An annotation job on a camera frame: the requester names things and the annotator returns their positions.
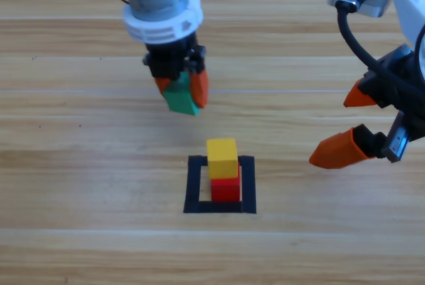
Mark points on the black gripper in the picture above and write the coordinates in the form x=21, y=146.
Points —
x=166, y=62
x=403, y=59

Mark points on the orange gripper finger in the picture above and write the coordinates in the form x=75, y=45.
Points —
x=338, y=152

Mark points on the green wooden block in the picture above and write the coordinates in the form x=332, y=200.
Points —
x=179, y=102

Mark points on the yellow wooden block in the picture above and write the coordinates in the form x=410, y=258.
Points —
x=221, y=157

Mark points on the red wooden block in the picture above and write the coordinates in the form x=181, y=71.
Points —
x=225, y=190

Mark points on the black tape square outline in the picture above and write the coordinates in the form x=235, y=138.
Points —
x=192, y=185

